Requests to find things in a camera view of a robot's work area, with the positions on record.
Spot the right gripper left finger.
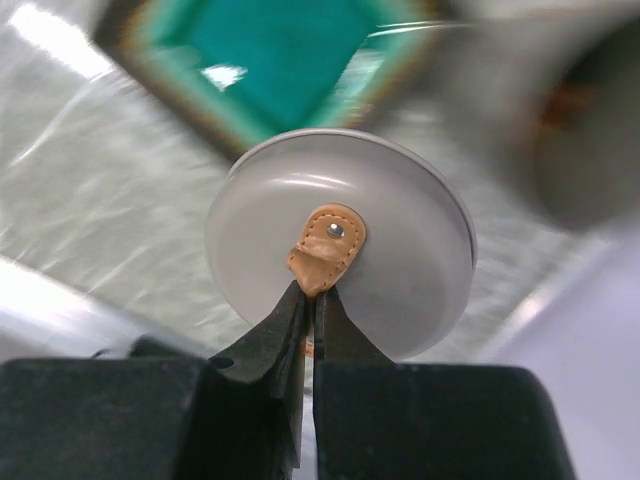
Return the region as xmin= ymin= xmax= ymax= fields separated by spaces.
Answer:
xmin=1 ymin=284 xmax=306 ymax=479

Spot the square teal black plate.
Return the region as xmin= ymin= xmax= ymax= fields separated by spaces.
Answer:
xmin=92 ymin=1 xmax=457 ymax=159

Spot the aluminium rail frame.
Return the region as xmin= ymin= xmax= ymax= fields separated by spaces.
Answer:
xmin=1 ymin=231 xmax=639 ymax=368

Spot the grey lid with strap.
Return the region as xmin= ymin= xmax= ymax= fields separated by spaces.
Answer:
xmin=206 ymin=128 xmax=477 ymax=361

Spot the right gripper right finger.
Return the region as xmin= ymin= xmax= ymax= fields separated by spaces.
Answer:
xmin=313 ymin=290 xmax=575 ymax=479

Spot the grey cup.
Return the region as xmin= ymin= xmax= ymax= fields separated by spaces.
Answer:
xmin=379 ymin=0 xmax=640 ymax=231

